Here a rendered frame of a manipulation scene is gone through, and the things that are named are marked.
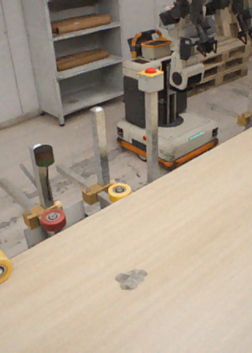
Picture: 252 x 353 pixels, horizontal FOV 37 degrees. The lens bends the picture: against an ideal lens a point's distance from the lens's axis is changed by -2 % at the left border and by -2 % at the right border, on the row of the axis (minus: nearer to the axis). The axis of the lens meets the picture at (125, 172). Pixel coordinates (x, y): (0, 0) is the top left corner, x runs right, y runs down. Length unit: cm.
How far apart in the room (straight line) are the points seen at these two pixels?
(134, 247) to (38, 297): 30
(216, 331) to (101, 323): 27
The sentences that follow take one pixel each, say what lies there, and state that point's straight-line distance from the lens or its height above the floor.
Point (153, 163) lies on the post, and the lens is 163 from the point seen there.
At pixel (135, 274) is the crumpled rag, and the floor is 92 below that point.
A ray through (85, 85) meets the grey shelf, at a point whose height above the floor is 17.
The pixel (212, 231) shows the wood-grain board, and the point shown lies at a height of 90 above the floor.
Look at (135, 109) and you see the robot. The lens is 315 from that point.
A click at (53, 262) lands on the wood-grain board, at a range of 111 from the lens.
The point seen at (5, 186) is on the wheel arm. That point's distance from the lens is 155.
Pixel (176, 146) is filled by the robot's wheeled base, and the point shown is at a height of 25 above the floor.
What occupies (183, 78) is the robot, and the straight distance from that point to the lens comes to 291.
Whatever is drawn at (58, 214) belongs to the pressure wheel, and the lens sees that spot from 127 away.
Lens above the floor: 167
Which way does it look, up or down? 32 degrees down
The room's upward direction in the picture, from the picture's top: 4 degrees counter-clockwise
